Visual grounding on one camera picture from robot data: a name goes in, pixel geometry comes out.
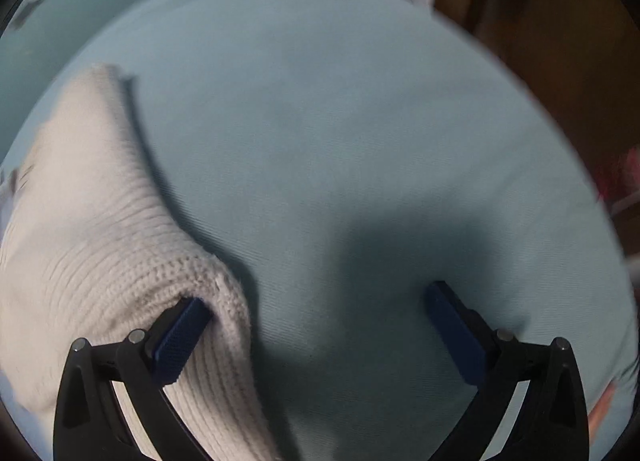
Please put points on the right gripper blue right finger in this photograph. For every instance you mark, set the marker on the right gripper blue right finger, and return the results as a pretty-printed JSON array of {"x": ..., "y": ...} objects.
[{"x": 552, "y": 422}]

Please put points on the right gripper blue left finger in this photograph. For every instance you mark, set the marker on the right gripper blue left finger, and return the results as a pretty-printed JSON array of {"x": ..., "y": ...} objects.
[{"x": 89, "y": 422}]

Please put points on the white and blue knit sweater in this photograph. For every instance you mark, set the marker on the white and blue knit sweater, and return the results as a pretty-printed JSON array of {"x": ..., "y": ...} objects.
[{"x": 92, "y": 251}]

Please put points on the light blue bed sheet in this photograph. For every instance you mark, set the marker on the light blue bed sheet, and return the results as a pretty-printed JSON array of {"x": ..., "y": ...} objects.
[{"x": 338, "y": 156}]

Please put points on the dark wooden chair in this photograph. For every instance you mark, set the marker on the dark wooden chair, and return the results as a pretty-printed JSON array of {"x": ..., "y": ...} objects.
[{"x": 580, "y": 59}]

